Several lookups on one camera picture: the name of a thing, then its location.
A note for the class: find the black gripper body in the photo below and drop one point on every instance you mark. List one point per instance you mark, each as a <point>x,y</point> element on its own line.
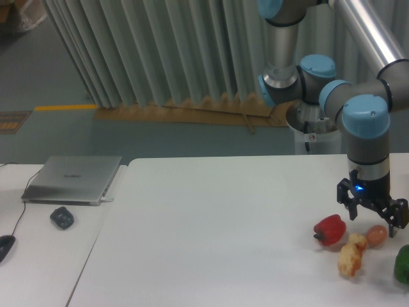
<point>369,190</point>

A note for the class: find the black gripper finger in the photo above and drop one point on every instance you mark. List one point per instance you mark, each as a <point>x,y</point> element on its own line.
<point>394,212</point>
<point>346,197</point>

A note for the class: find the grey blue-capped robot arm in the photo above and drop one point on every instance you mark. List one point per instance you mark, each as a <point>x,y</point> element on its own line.
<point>360,112</point>

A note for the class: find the red bell pepper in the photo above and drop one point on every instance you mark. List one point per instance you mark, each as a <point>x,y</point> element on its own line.
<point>329,230</point>

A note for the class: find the green bell pepper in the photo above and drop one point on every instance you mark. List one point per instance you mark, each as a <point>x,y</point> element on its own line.
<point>401,265</point>

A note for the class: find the brown egg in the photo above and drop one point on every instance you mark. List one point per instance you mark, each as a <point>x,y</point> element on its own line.
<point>376,235</point>

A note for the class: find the yellow corn cob piece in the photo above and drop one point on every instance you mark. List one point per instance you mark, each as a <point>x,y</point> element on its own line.
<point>350,257</point>

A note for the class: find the brown cardboard sheet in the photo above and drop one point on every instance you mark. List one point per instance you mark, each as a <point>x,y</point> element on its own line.
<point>250,113</point>

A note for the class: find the white usb plug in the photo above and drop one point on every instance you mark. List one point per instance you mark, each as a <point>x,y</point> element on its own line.
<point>106,200</point>

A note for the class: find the pale green pleated curtain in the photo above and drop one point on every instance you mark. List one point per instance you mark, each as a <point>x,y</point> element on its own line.
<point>172,52</point>

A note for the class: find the silver closed laptop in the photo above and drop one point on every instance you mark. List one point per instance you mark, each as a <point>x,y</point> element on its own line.
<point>73,180</point>

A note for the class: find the small black controller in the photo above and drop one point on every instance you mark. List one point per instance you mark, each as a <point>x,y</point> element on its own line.
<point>62,218</point>

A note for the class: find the black computer mouse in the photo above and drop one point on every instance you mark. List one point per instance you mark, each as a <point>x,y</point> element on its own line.
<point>6,243</point>

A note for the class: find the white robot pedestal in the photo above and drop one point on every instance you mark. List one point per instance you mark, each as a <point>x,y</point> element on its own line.
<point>313,132</point>

